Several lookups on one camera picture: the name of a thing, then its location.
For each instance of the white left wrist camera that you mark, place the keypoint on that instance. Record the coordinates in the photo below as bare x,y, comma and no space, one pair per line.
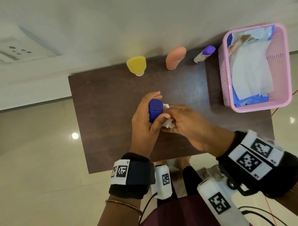
163,181

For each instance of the person's maroon garment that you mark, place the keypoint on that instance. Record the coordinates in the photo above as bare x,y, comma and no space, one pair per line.
181,213

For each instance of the person's black trouser leg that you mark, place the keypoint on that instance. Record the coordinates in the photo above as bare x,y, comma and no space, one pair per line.
191,181

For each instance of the pink plastic basket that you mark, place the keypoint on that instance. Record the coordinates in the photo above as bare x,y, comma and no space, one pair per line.
282,76

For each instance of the white tissue wipe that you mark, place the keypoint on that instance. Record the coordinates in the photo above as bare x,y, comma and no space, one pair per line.
168,123

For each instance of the blue and white wipes packet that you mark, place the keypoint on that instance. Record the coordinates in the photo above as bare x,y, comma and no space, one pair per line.
250,100

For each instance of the person's right forearm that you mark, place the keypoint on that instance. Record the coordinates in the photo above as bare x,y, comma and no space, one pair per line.
288,202

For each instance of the yellow plastic bottle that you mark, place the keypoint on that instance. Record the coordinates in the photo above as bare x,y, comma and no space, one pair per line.
137,65

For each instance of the blue plastic bottle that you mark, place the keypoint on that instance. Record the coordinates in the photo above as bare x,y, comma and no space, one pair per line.
155,110

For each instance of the person's left hand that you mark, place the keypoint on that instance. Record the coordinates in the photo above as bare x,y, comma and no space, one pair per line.
140,125

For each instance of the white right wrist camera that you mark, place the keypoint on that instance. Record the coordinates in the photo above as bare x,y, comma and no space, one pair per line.
218,202

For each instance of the person's left forearm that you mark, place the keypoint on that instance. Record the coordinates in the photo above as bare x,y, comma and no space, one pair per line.
116,214

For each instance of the white wall socket plate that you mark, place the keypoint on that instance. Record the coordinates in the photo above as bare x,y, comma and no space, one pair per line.
21,50

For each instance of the white cloth sheet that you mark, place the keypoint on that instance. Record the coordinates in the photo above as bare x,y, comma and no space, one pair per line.
252,72

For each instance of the orange plastic bottle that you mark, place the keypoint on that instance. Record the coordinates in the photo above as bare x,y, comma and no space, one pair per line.
175,58

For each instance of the person's right fingers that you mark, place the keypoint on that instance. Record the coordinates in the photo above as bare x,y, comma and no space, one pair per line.
177,114

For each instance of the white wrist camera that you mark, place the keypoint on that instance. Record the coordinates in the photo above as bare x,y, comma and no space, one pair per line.
163,181
218,202

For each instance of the person's feet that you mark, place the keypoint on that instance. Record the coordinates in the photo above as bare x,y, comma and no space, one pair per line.
181,164

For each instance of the black wristband with markers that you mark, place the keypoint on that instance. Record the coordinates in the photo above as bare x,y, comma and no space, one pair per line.
137,177
256,160

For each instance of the black right wristband with markers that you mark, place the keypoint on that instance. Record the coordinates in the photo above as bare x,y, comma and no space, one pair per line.
256,160

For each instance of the person's left thumb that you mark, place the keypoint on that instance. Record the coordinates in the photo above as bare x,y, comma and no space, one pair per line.
161,120

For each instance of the white bottle with purple cap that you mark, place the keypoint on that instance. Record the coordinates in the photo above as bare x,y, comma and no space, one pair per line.
203,54

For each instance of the black left wristband with markers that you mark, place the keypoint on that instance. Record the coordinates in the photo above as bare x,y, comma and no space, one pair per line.
137,177

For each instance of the gold bangle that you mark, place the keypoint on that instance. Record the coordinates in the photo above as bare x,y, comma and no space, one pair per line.
125,204

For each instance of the person's right hand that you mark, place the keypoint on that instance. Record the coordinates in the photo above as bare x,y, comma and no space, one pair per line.
195,130

